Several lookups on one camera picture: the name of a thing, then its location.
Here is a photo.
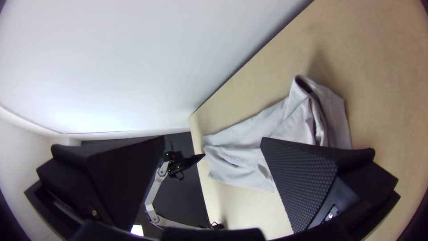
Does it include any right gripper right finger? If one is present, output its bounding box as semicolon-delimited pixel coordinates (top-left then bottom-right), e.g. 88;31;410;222
260;137;401;234

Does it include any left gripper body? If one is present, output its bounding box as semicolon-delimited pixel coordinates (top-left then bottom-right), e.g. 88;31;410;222
164;151;186;180

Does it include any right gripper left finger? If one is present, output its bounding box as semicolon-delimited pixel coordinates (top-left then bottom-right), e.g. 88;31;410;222
24;135;166;232

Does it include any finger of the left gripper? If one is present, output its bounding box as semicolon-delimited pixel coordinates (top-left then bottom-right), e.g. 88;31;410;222
184;154;206;168

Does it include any grey t-shirt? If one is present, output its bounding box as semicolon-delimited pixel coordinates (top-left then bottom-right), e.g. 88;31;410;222
200;75;352;193

